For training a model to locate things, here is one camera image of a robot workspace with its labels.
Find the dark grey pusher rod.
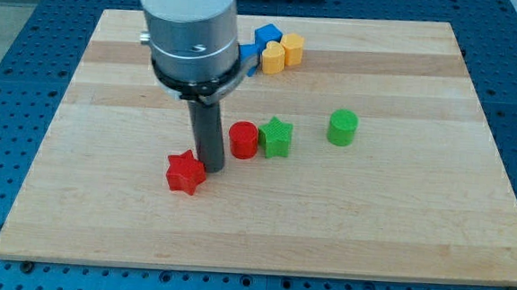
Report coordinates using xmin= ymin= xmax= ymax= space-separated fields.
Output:
xmin=188 ymin=102 xmax=225 ymax=173

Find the red star block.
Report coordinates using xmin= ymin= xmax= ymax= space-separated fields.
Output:
xmin=166 ymin=150 xmax=206 ymax=196

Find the blue block behind arm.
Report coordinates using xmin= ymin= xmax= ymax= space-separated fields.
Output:
xmin=239 ymin=44 xmax=260 ymax=77

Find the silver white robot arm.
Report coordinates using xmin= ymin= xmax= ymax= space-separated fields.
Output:
xmin=140 ymin=0 xmax=258 ymax=173

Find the green star block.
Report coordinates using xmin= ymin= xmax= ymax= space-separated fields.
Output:
xmin=258 ymin=116 xmax=293 ymax=158

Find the red cylinder block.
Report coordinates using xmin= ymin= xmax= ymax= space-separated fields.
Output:
xmin=229 ymin=120 xmax=259 ymax=160

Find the front yellow heart block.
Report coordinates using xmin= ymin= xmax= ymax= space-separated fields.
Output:
xmin=261 ymin=40 xmax=285 ymax=75

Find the yellow heart block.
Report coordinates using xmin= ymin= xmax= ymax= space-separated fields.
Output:
xmin=280 ymin=33 xmax=304 ymax=66
xmin=261 ymin=40 xmax=285 ymax=75

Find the blue cube block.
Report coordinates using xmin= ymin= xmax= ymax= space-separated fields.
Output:
xmin=254 ymin=23 xmax=283 ymax=50

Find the rear yellow heart block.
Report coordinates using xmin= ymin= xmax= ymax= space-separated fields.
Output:
xmin=280 ymin=33 xmax=304 ymax=66

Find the green cylinder block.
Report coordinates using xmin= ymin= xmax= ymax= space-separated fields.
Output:
xmin=327 ymin=109 xmax=359 ymax=146

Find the wooden board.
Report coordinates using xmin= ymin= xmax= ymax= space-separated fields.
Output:
xmin=0 ymin=9 xmax=517 ymax=286

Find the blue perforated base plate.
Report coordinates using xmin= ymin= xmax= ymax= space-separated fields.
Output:
xmin=0 ymin=0 xmax=517 ymax=290

